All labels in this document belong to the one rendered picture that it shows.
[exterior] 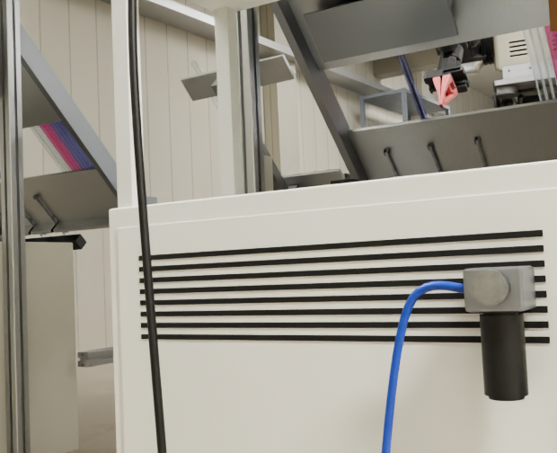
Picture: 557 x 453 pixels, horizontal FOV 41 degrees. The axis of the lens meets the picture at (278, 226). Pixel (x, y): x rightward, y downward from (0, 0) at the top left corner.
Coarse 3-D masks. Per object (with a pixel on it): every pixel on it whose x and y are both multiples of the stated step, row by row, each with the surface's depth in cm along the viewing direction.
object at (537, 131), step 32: (384, 128) 175; (416, 128) 172; (448, 128) 169; (480, 128) 167; (512, 128) 164; (544, 128) 161; (384, 160) 183; (416, 160) 179; (448, 160) 176; (480, 160) 173; (512, 160) 170; (544, 160) 167
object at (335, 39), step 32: (288, 0) 159; (320, 0) 156; (352, 0) 154; (384, 0) 147; (416, 0) 145; (448, 0) 145; (480, 0) 145; (512, 0) 143; (544, 0) 141; (320, 32) 158; (352, 32) 155; (384, 32) 152; (416, 32) 150; (448, 32) 148; (480, 32) 150; (320, 64) 168; (352, 64) 165
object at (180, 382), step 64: (128, 0) 104; (192, 0) 132; (256, 0) 133; (128, 64) 111; (128, 128) 110; (128, 192) 110; (512, 192) 80; (128, 256) 108; (192, 256) 102; (256, 256) 97; (320, 256) 92; (384, 256) 88; (448, 256) 84; (512, 256) 80; (128, 320) 108; (192, 320) 102; (256, 320) 97; (320, 320) 92; (384, 320) 87; (448, 320) 83; (512, 320) 75; (128, 384) 107; (192, 384) 102; (256, 384) 96; (320, 384) 92; (384, 384) 87; (448, 384) 83; (512, 384) 75; (128, 448) 107; (192, 448) 101; (256, 448) 96; (320, 448) 91; (384, 448) 82; (448, 448) 83; (512, 448) 79
